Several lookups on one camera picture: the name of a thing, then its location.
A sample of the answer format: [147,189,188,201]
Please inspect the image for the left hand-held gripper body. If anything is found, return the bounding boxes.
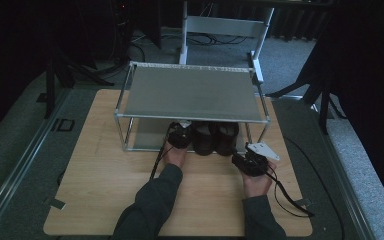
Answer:
[166,119,193,150]

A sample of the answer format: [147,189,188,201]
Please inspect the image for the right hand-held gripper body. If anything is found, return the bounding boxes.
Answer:
[238,142,281,178]

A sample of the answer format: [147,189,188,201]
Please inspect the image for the black leather shoe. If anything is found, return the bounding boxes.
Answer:
[214,121,241,157]
[191,121,217,157]

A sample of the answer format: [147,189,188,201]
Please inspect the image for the metal shoe rack grey shelves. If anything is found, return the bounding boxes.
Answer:
[114,60,272,157]

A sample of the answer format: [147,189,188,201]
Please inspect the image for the person's left hand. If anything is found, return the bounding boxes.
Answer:
[162,142,190,169]

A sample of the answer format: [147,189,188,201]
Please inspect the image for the person's right hand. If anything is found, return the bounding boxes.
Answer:
[241,161,278,199]

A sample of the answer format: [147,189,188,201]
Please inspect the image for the black metal stand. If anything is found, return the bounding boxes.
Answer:
[44,49,115,120]
[265,49,348,135]

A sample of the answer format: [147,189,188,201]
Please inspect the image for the left hand-held gripper black cable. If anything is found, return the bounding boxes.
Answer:
[149,132,172,182]

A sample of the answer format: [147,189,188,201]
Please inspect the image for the hand-held gripper black cable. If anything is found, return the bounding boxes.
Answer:
[149,132,172,182]
[262,162,315,219]

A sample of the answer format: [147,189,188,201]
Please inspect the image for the right hand-held gripper black cable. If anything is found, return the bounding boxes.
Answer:
[262,162,315,219]

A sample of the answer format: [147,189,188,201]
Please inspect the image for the thin black cable on mat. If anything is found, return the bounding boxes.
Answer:
[283,135,345,240]

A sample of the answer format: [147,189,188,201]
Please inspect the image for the grey metal floor rail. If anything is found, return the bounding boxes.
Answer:
[311,103,378,240]
[0,89,72,232]

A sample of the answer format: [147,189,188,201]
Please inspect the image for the black floor cables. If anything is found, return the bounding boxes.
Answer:
[185,31,249,47]

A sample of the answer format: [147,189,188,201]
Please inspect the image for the white metal desk frame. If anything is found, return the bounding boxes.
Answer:
[178,1,276,84]

